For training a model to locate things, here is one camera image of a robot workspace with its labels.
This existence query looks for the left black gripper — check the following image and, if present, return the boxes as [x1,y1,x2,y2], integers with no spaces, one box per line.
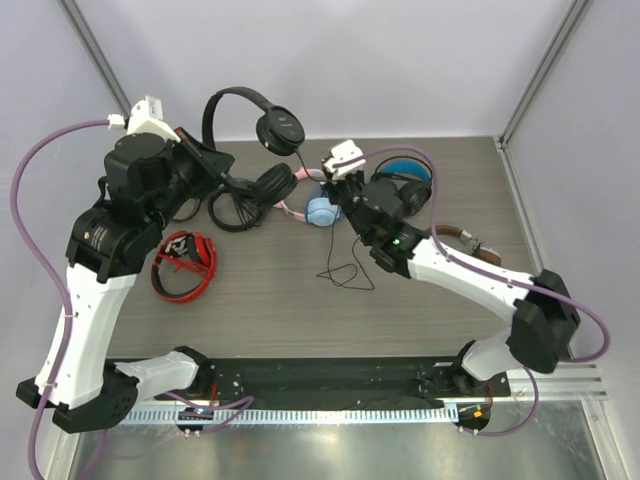
[146,127,234,232]

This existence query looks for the black wired on-ear headphones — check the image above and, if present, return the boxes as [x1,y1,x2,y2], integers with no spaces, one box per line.
[201,86,376,292]

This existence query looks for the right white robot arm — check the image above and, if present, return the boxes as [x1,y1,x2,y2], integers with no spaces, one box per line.
[326,173,580,396]

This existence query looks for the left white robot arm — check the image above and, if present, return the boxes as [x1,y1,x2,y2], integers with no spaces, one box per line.
[16,129,234,433]

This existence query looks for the black blue over-ear headphones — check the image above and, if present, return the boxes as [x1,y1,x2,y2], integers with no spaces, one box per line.
[371,156,432,216]

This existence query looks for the black headphones far left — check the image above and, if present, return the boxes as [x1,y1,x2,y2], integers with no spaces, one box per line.
[172,198,202,223]

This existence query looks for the pink blue cat-ear headphones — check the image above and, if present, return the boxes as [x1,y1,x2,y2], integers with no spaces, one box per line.
[272,167,343,228]

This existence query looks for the red headphones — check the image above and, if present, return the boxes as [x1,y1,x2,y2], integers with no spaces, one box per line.
[150,230,218,304]

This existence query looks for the brown leather headphones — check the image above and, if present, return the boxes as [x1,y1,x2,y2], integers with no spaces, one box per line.
[433,224,502,267]

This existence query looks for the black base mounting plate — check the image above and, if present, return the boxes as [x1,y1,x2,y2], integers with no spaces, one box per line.
[172,357,510,411]

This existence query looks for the black headphones with wrapped cable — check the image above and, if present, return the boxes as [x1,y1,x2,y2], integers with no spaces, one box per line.
[206,176,273,233]

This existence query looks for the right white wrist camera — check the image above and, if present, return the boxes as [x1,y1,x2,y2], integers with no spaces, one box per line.
[321,140,366,181]

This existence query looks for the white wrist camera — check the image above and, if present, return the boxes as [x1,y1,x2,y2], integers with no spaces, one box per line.
[321,140,366,181]
[107,95,180,142]

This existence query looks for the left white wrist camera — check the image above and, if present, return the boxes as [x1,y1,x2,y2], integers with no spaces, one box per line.
[107,95,180,142]

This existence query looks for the aluminium rail front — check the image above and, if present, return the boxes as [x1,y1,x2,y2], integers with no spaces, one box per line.
[507,364,608,401]

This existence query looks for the slotted cable duct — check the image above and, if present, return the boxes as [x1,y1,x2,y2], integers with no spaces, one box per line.
[122,404,459,428]

